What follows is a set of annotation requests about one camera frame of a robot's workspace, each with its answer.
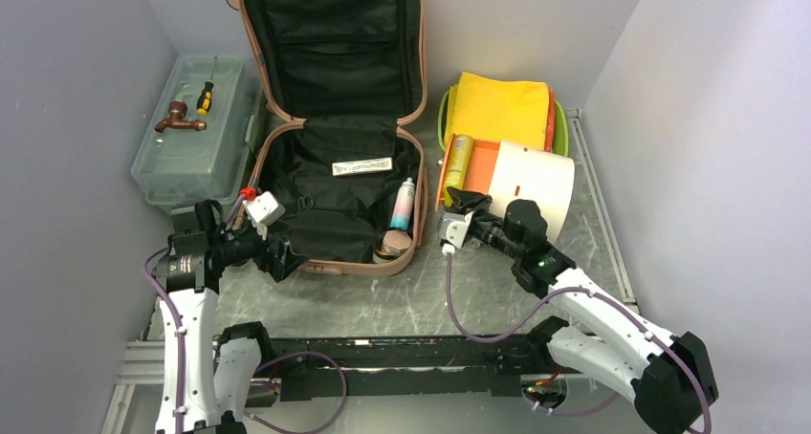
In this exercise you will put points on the yellow cloth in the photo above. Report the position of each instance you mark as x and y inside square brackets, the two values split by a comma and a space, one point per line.
[495, 110]

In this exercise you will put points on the brown brass faucet valve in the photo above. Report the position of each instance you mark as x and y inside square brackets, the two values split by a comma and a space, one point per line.
[176, 119]

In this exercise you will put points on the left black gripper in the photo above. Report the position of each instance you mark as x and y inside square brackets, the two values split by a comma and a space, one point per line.
[279, 265]

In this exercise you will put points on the pink blue spray bottle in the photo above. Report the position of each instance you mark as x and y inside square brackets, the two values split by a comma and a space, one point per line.
[403, 206]

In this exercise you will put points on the red printed package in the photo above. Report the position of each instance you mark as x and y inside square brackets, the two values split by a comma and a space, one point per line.
[551, 121]

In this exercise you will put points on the cream appliance with orange rim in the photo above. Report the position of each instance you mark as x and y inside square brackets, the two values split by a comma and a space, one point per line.
[508, 171]

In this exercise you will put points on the pink hard-shell suitcase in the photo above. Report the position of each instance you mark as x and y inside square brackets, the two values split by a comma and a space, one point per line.
[346, 78]

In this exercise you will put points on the yellow black screwdriver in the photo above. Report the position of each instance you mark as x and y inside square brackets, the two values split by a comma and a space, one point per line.
[204, 100]

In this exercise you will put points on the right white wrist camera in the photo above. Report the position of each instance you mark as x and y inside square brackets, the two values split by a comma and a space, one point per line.
[453, 231]

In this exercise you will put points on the white cosmetic box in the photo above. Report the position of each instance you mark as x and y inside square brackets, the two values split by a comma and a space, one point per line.
[359, 167]

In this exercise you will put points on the green yellow bottle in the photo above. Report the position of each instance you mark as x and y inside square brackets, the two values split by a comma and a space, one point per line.
[456, 166]

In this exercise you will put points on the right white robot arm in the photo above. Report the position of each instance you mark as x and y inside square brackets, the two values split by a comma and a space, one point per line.
[667, 377]

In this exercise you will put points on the aluminium frame profile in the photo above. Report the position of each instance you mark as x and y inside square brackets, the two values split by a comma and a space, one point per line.
[142, 364]

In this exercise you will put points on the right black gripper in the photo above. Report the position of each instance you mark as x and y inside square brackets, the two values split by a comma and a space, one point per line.
[471, 201]

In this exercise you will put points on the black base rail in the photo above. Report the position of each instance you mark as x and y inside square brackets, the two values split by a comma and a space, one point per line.
[308, 368]

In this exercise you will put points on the pink hexagonal lid jar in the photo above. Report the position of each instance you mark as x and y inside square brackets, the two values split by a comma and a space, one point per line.
[394, 244]

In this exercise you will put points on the green plastic tray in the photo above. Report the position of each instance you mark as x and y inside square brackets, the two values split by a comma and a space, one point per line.
[561, 139]

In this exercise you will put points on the translucent plastic toolbox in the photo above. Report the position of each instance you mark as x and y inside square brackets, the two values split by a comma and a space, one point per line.
[183, 166]

